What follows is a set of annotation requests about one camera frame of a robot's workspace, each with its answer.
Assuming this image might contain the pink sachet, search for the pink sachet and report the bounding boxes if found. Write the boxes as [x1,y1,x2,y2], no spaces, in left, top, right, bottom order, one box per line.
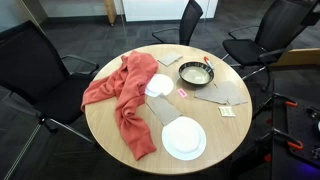
[176,87,189,99]

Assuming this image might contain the red cloth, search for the red cloth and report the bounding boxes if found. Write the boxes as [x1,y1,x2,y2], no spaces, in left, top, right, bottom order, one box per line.
[80,50,159,162]

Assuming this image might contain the marker with red cap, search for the marker with red cap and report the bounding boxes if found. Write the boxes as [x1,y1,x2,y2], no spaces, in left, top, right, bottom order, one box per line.
[203,56,215,70]

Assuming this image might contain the large white plate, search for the large white plate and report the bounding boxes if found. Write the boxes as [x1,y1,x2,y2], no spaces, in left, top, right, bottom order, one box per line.
[161,116,207,162]

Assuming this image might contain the white cabinet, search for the white cabinet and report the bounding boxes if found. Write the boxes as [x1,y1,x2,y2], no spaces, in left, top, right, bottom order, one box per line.
[121,0,219,23]

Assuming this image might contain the grey cloth patch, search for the grey cloth patch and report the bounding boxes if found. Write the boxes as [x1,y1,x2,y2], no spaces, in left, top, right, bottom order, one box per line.
[216,80,248,107]
[157,51,184,67]

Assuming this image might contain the wooden post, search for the wooden post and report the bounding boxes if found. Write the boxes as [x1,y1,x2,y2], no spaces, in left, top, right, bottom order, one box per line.
[103,0,118,27]

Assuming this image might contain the pale yellow sachet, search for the pale yellow sachet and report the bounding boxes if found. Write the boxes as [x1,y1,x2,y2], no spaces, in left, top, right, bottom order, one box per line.
[218,105,236,118]

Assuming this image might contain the wooden board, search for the wooden board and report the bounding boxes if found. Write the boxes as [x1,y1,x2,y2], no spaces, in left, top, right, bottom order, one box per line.
[270,47,320,68]

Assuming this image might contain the grey cloth patch left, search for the grey cloth patch left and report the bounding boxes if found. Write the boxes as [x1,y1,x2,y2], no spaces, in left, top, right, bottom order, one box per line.
[216,80,248,107]

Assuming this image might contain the brown paper napkin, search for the brown paper napkin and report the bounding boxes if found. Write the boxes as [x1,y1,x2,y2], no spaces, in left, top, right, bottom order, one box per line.
[194,83,229,105]
[145,94,183,126]

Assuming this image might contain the small white plate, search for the small white plate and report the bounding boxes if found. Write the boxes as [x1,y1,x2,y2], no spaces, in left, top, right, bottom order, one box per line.
[144,73,175,98]

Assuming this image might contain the orange handled clamp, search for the orange handled clamp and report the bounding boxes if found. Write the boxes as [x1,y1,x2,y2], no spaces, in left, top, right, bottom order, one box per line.
[271,93,299,108]
[256,127,305,151]

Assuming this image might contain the grey cloth patch right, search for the grey cloth patch right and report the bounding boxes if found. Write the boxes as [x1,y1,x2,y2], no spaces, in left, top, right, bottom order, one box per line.
[157,51,184,67]

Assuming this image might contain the black robot cart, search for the black robot cart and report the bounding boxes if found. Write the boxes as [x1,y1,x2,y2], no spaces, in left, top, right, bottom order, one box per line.
[229,93,320,180]

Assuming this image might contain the black mesh office chair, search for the black mesh office chair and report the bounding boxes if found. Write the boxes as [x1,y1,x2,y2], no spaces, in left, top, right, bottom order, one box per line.
[0,19,100,144]
[222,0,320,93]
[151,0,204,47]

